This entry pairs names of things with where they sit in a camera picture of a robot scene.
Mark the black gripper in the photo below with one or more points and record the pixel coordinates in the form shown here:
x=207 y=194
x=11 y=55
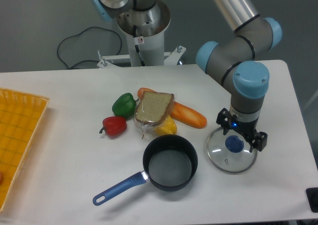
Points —
x=258 y=140

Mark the toast slice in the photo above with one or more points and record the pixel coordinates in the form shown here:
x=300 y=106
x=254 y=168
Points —
x=152 y=110

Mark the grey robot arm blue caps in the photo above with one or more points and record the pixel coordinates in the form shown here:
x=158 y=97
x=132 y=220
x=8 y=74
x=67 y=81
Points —
x=231 y=65

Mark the glass lid blue knob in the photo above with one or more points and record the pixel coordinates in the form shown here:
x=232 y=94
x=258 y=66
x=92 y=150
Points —
x=230 y=153

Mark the orange baguette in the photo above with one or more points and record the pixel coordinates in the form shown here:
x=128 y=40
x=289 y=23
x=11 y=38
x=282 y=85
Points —
x=182 y=113

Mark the yellow bell pepper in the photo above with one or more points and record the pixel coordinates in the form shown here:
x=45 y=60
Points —
x=168 y=127

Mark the black device at table edge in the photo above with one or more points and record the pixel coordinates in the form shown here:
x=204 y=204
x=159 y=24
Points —
x=312 y=196

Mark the green bell pepper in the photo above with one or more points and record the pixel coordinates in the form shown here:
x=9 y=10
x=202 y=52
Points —
x=124 y=106

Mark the red bell pepper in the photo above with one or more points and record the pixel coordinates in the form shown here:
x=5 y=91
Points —
x=113 y=126

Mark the yellow woven basket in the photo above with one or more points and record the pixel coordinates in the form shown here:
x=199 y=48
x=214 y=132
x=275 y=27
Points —
x=20 y=116

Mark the black saucepan blue handle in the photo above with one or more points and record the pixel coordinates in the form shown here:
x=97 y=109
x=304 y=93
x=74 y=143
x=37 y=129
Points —
x=169 y=163

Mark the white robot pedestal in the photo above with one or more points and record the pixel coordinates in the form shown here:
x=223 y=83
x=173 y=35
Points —
x=144 y=31

